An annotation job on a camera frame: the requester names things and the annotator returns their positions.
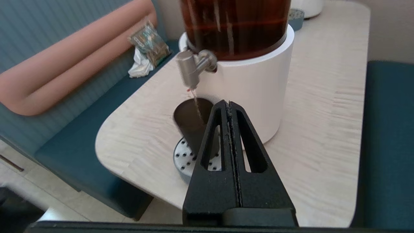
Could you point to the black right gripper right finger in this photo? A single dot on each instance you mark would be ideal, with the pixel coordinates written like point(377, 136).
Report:
point(263, 191)

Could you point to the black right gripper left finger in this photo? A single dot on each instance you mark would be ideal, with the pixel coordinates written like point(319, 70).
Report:
point(210, 194)

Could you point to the dark tapered cup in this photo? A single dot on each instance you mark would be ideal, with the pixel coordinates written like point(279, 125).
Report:
point(190, 129)

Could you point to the silver dispenser tap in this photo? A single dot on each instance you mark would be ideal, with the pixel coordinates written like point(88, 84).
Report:
point(190, 68)

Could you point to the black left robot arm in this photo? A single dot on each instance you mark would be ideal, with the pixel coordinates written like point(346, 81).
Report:
point(16, 210)

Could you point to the large round perforated drip tray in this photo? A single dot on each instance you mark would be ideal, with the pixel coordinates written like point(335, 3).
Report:
point(184, 165)

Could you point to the large tea dispenser white base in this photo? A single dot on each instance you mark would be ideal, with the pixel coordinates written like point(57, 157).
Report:
point(255, 84)

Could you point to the teal bench empty seat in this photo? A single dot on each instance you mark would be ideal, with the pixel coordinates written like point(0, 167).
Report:
point(388, 145)

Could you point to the crumpled white tissue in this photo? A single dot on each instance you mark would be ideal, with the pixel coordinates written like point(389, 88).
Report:
point(139, 68)

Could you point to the printed snack packet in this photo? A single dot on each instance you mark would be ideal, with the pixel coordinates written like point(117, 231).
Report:
point(150, 43)

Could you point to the small round perforated drip tray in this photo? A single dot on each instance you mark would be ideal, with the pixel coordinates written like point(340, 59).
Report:
point(296, 19)

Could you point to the long pink bolster cushion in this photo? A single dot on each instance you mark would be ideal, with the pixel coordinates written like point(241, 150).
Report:
point(64, 64)

